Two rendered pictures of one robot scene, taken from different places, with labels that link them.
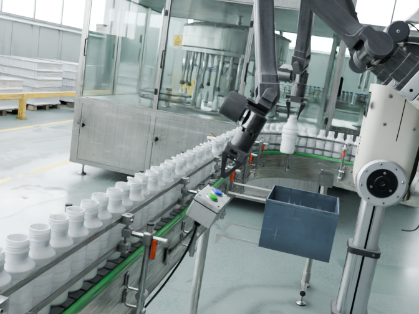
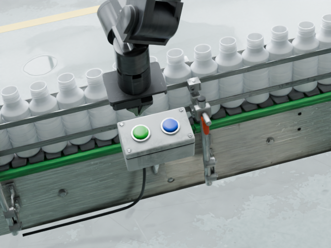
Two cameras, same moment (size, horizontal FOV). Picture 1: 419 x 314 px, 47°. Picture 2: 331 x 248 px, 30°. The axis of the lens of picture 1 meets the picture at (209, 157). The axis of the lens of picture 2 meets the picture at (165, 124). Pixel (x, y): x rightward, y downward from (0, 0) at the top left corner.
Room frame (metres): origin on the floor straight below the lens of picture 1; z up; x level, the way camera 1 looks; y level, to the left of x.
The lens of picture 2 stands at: (1.02, -0.92, 1.86)
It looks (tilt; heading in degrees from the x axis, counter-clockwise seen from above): 38 degrees down; 68
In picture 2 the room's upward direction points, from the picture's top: 8 degrees counter-clockwise
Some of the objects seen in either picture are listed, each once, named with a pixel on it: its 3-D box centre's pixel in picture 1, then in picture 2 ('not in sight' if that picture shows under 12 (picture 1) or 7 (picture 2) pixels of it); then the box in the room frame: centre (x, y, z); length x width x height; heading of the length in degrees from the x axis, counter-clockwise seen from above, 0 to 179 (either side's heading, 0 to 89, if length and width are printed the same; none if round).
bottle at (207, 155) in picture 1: (202, 165); not in sight; (1.89, 0.02, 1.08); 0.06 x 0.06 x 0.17
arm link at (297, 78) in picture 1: (299, 77); not in sight; (2.09, -0.33, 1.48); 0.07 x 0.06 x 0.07; 58
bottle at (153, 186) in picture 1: (148, 199); (100, 104); (1.30, 0.15, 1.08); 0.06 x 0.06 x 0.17
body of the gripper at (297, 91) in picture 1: (298, 91); not in sight; (2.09, -0.33, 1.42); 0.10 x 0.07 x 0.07; 78
